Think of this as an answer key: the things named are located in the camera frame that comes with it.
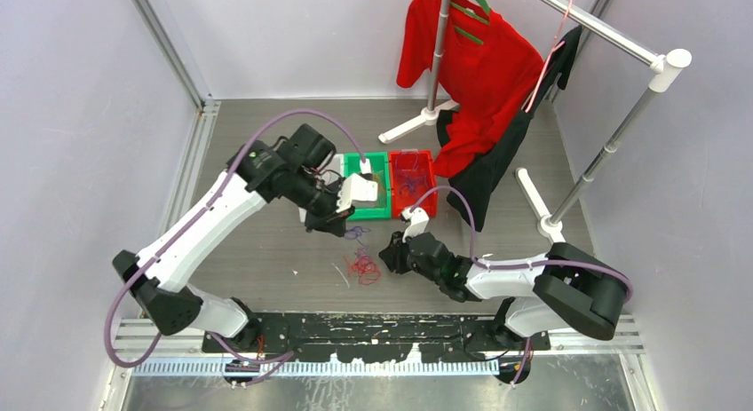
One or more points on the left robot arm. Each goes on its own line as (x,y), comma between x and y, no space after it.
(158,276)

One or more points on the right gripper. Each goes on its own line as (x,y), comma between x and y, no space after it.
(392,255)

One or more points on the black shirt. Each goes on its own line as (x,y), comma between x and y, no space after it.
(479,179)

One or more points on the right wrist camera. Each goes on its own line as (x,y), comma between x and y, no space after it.
(416,220)

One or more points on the red plastic bin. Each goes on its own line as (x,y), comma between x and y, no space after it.
(411,175)

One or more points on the pink hanger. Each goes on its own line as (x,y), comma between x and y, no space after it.
(555,45)

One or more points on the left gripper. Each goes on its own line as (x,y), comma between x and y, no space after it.
(330,221)

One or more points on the white plastic bin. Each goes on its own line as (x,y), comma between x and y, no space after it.
(334,169)

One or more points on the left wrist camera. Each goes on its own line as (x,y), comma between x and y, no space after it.
(357,192)

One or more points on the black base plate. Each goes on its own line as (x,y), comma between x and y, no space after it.
(387,344)

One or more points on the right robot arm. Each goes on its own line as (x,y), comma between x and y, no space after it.
(561,288)

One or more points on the red shirt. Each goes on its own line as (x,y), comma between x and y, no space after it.
(488,68)

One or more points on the green plastic bin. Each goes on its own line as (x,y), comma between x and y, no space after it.
(382,208)

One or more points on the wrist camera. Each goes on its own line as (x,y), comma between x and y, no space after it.
(357,192)
(416,220)

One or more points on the green hanger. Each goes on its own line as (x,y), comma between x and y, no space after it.
(482,4)

